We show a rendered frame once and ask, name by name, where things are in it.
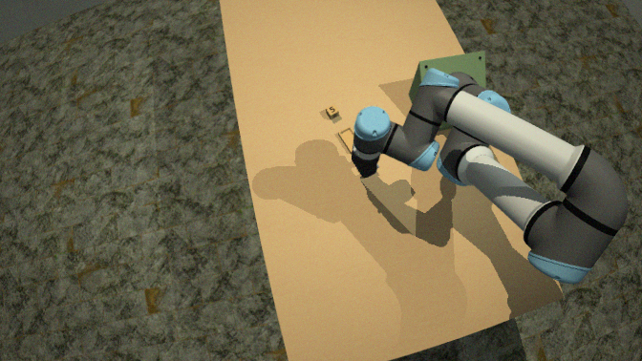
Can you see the beige number cube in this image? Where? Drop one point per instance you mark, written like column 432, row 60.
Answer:
column 332, row 111

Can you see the tan shallow rectangular tray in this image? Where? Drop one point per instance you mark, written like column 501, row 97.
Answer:
column 347, row 137

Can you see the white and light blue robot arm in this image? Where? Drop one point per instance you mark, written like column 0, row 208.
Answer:
column 566, row 238

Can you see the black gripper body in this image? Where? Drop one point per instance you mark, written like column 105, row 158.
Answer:
column 365, row 164

